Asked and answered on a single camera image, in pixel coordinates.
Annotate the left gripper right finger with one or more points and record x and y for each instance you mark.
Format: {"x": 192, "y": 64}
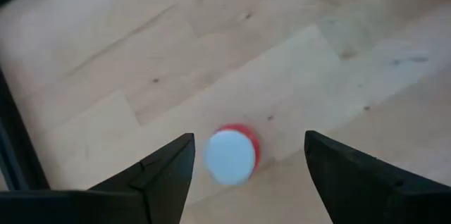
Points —
{"x": 352, "y": 188}

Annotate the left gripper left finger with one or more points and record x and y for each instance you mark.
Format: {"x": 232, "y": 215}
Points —
{"x": 169, "y": 174}

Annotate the red paint bottle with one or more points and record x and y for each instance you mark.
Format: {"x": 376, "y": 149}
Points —
{"x": 230, "y": 155}

